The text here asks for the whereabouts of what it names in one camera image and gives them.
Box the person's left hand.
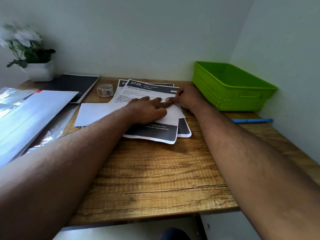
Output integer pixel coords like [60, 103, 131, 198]
[124, 96, 173, 125]

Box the person's right hand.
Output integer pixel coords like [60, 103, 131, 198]
[165, 85, 204, 114]

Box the black white printed paper sheet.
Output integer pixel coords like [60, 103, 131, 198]
[117, 79, 192, 138]
[108, 78, 180, 145]

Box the green plastic basket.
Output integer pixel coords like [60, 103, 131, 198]
[192, 61, 278, 112]

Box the patterned tape roll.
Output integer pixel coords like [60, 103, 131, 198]
[97, 84, 114, 97]

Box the white paper envelope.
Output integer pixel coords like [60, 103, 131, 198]
[74, 102, 187, 128]

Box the stack of white envelopes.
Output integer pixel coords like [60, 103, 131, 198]
[0, 90, 79, 168]

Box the person's right forearm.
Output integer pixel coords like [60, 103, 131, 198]
[190, 100, 320, 240]

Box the person's left forearm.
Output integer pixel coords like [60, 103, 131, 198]
[0, 107, 135, 240]

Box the person's right leg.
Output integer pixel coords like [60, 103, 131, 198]
[159, 227, 191, 240]

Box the blue pen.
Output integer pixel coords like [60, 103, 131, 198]
[231, 118, 273, 124]

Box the black notebook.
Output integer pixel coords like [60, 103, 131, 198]
[44, 73, 100, 104]

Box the clear plastic wrapper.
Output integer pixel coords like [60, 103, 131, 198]
[0, 87, 79, 155]

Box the white flower plant in pot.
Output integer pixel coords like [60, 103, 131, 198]
[0, 22, 56, 82]

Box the black table leg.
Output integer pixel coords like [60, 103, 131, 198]
[195, 214, 208, 240]

